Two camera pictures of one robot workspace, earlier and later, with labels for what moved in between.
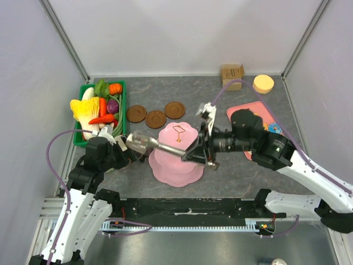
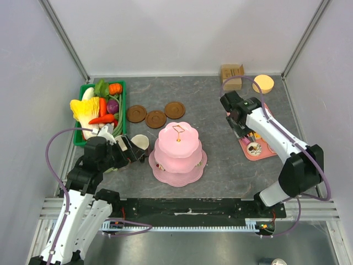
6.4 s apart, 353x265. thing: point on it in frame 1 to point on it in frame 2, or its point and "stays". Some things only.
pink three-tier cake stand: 169,168 stays
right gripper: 204,142 to 240,133
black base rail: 135,210 stays
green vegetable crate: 78,138 stays
